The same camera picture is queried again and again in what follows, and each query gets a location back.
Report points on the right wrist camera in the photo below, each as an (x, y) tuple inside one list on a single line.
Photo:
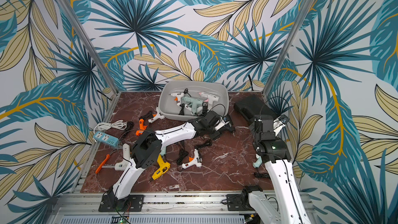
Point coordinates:
[(263, 127)]

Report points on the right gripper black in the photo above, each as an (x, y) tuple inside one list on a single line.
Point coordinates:
[(278, 123)]

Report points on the orange handled tool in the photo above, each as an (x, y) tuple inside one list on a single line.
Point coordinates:
[(102, 164)]

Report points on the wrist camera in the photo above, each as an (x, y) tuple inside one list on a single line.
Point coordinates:
[(210, 120), (263, 127)]

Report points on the teal power strip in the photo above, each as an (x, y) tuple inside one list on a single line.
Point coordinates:
[(106, 139)]

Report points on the large mint glue gun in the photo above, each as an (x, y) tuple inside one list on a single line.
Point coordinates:
[(194, 105)]

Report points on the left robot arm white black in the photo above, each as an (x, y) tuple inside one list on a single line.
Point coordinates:
[(147, 148)]

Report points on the white orange trigger glue gun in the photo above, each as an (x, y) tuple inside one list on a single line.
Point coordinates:
[(178, 96)]

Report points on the small mint glue gun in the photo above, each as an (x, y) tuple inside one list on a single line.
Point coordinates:
[(257, 163)]

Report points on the small white orange glue gun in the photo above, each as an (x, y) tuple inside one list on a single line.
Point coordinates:
[(195, 161)]

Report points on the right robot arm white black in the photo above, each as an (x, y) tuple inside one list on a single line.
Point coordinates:
[(276, 158)]

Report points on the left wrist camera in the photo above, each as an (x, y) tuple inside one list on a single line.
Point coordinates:
[(210, 120)]

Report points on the black tool case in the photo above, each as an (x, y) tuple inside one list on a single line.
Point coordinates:
[(250, 106)]

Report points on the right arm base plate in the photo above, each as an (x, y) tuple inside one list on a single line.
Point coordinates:
[(237, 202)]

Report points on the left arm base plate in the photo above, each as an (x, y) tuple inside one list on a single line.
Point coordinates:
[(132, 203)]

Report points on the yellow black glue gun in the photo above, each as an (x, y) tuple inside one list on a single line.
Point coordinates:
[(164, 166)]

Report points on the large white blue glue gun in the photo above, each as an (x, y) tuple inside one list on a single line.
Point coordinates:
[(122, 165)]

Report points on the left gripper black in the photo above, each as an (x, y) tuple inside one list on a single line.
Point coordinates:
[(216, 136)]

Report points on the white pink glue gun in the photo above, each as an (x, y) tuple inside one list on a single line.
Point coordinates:
[(210, 98)]

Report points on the mint green glue gun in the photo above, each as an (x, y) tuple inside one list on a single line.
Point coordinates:
[(163, 151)]

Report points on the grey plastic storage box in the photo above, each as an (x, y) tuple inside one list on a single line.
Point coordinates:
[(168, 106)]

